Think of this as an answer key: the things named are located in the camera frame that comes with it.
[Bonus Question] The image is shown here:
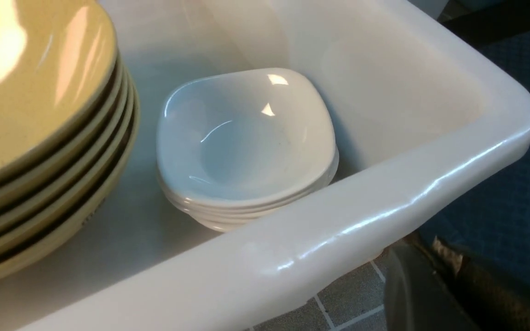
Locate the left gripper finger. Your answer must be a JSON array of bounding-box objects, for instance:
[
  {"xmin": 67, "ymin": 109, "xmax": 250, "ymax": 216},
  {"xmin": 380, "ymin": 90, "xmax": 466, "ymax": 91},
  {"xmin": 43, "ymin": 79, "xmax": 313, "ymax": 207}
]
[{"xmin": 384, "ymin": 242, "xmax": 530, "ymax": 331}]

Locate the white square dish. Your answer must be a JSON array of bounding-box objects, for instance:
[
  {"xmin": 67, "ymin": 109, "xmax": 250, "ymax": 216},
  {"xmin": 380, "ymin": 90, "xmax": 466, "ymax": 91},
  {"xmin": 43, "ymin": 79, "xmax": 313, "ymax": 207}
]
[
  {"xmin": 156, "ymin": 68, "xmax": 337, "ymax": 206},
  {"xmin": 156, "ymin": 149, "xmax": 340, "ymax": 233}
]

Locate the yellow noodle bowl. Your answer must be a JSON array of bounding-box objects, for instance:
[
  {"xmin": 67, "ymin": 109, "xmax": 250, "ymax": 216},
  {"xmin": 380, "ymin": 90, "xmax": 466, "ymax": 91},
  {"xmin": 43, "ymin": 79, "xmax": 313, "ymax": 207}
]
[{"xmin": 0, "ymin": 0, "xmax": 118, "ymax": 182}]

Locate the bottom stacked yellow bowl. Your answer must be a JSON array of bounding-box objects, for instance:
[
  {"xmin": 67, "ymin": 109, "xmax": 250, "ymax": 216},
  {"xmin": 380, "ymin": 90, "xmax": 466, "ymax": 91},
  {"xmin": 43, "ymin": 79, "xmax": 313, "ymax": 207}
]
[{"xmin": 0, "ymin": 101, "xmax": 140, "ymax": 288}]

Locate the stacked yellow bowl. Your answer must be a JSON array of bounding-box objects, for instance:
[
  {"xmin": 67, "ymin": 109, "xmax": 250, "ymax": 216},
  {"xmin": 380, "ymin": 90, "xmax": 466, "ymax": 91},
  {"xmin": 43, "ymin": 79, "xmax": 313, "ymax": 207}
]
[
  {"xmin": 0, "ymin": 57, "xmax": 128, "ymax": 224},
  {"xmin": 0, "ymin": 101, "xmax": 140, "ymax": 288},
  {"xmin": 0, "ymin": 84, "xmax": 139, "ymax": 260},
  {"xmin": 0, "ymin": 71, "xmax": 134, "ymax": 247}
]

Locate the top stacked yellow bowl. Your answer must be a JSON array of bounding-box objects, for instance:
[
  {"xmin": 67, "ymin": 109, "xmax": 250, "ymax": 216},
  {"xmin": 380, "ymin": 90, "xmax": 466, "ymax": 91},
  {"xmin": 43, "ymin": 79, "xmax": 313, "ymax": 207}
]
[{"xmin": 0, "ymin": 57, "xmax": 128, "ymax": 224}]

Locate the large translucent white bin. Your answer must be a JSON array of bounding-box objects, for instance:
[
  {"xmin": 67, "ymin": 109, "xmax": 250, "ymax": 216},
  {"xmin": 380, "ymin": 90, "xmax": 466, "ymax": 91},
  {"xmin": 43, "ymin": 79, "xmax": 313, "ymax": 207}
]
[{"xmin": 0, "ymin": 0, "xmax": 530, "ymax": 331}]

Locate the stacked white square dish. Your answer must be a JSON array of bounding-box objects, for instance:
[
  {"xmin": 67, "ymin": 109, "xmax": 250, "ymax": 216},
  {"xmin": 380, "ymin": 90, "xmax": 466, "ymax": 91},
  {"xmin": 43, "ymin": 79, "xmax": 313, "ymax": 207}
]
[{"xmin": 156, "ymin": 149, "xmax": 340, "ymax": 233}]

